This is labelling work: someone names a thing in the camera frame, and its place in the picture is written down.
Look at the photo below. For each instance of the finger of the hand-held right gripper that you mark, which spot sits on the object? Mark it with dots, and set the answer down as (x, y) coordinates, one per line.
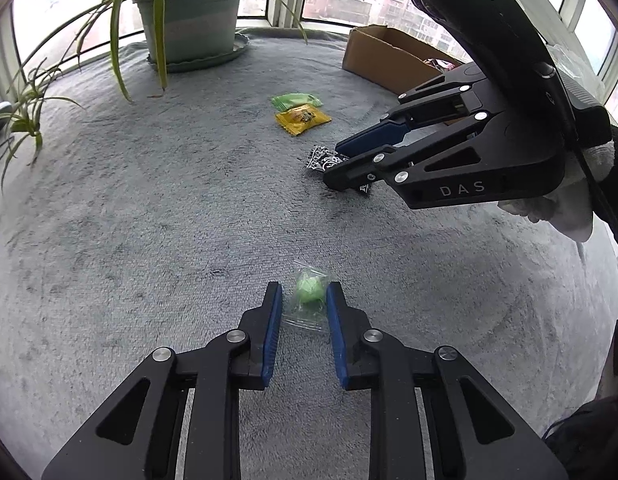
(349, 175)
(374, 137)

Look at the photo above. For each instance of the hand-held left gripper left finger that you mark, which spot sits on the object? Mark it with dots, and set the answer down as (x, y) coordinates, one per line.
(273, 340)

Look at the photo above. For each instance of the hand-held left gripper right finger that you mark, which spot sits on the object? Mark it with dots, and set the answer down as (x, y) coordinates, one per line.
(336, 340)

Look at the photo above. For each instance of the black patterned snack packet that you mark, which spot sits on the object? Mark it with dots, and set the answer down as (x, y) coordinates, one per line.
(324, 160)

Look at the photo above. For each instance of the green candy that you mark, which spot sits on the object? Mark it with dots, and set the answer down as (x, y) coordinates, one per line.
(309, 290)

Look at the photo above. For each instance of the cardboard box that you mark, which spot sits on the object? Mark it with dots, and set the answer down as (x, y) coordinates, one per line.
(384, 60)

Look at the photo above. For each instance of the person's right hand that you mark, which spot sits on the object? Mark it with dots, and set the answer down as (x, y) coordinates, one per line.
(559, 210)

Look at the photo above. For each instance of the yellow snack packet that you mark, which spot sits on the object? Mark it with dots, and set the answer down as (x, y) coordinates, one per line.
(301, 120)

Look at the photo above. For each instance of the green snack packet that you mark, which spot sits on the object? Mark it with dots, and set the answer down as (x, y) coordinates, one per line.
(294, 100)

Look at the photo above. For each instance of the grey fleece blanket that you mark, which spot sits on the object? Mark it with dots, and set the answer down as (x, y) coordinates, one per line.
(139, 235)

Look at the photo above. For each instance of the spider plant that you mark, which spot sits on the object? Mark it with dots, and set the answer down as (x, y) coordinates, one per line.
(161, 50)

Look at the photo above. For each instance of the dark clothing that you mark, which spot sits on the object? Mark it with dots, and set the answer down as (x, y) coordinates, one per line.
(589, 440)

